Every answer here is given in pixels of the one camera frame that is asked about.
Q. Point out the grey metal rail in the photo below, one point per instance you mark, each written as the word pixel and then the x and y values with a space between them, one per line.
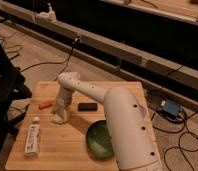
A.
pixel 158 48

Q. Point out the orange carrot toy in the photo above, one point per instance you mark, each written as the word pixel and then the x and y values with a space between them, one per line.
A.
pixel 46 104

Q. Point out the white squeeze bottle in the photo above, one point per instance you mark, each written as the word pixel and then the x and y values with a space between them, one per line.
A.
pixel 32 139

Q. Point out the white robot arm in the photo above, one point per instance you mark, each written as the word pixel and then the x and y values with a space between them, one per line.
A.
pixel 131 142

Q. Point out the blue power box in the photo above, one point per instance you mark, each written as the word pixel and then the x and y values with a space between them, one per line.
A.
pixel 170 107

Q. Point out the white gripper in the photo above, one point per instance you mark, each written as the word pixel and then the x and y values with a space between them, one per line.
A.
pixel 62 101

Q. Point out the black chair frame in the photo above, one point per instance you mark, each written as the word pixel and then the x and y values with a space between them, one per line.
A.
pixel 12 87

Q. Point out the black rectangular block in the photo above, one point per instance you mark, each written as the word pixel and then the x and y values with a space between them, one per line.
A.
pixel 87 107

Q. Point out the white clamp on rail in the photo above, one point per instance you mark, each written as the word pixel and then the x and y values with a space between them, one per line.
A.
pixel 50 15

